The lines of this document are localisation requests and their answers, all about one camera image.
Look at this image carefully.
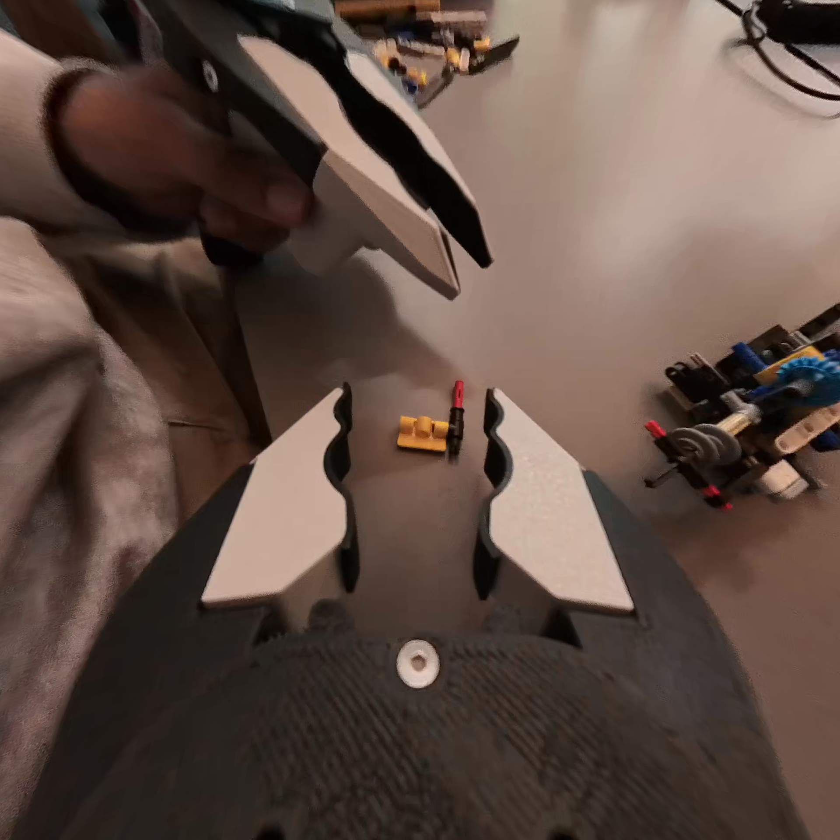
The multicoloured lego gear assembly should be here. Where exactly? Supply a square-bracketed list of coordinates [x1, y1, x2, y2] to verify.
[643, 303, 840, 513]

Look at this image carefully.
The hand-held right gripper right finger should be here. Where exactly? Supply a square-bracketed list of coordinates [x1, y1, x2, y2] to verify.
[472, 387, 635, 631]

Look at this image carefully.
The person's grey sweater torso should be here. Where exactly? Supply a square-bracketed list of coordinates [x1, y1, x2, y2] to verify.
[0, 217, 181, 795]

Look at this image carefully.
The black cable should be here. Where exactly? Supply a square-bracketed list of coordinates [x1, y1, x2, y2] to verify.
[718, 0, 840, 102]

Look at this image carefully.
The black power adapter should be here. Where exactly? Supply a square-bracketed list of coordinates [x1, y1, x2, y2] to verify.
[764, 0, 840, 43]

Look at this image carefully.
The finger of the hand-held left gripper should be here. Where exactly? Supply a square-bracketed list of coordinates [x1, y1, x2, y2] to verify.
[238, 34, 462, 301]
[328, 33, 494, 270]

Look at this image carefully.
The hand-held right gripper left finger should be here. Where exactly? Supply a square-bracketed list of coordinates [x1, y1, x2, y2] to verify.
[200, 384, 361, 634]

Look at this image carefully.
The person's left hand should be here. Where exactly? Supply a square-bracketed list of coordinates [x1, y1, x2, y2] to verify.
[62, 66, 316, 253]

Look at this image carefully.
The person's left forearm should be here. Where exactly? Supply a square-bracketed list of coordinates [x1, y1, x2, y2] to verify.
[0, 29, 198, 237]

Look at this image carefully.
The black red lego pin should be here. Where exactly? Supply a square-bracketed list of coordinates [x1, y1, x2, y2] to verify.
[448, 381, 466, 462]

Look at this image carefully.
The pile of lego pieces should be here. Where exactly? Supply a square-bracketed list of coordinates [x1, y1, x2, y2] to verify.
[335, 0, 521, 109]

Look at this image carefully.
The yellow lego piece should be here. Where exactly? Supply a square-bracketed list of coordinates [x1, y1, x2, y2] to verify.
[397, 415, 450, 457]

